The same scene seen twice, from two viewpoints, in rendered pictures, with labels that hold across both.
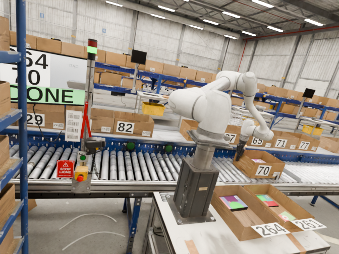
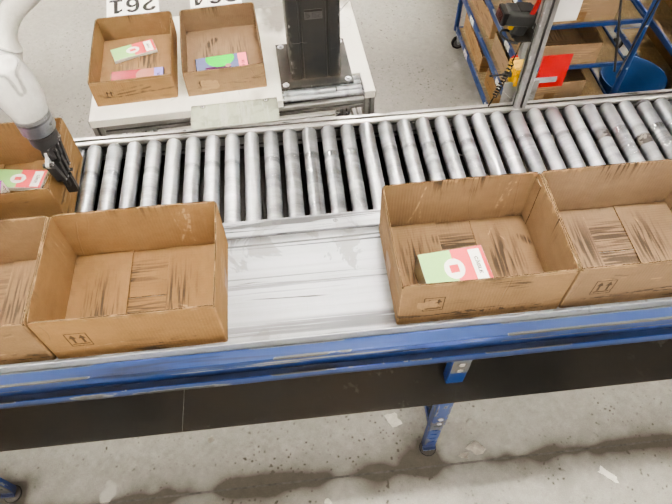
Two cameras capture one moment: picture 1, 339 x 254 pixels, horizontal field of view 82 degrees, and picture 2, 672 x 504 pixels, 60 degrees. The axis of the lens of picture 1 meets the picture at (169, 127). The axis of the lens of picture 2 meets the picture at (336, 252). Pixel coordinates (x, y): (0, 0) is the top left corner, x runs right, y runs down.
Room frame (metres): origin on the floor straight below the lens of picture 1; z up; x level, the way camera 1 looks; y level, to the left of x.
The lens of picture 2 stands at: (2.84, 0.27, 2.10)
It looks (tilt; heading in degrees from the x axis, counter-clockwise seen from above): 55 degrees down; 194
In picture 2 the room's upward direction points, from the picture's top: 1 degrees counter-clockwise
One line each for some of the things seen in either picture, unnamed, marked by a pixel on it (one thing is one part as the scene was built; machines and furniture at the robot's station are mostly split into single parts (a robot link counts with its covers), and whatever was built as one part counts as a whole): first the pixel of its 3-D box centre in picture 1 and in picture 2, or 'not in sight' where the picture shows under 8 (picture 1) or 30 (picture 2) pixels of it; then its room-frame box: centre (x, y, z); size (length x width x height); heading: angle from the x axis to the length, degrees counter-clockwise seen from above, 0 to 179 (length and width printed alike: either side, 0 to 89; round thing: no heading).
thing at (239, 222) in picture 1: (239, 208); (222, 47); (1.14, -0.57, 0.80); 0.38 x 0.28 x 0.10; 23
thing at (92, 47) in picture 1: (92, 47); not in sight; (1.16, 0.52, 1.62); 0.05 x 0.05 x 0.06
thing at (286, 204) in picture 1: (274, 205); (135, 56); (1.25, -0.86, 0.80); 0.38 x 0.28 x 0.10; 22
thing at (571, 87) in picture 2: not in sight; (536, 64); (0.42, 0.65, 0.39); 0.40 x 0.30 x 0.10; 19
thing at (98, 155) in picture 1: (97, 164); (515, 167); (1.45, 0.53, 0.72); 0.52 x 0.05 x 0.05; 19
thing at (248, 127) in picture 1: (248, 127); (13, 85); (1.90, -0.76, 1.19); 0.13 x 0.11 x 0.16; 56
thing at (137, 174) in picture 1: (135, 166); (416, 176); (1.55, 0.22, 0.72); 0.52 x 0.05 x 0.05; 19
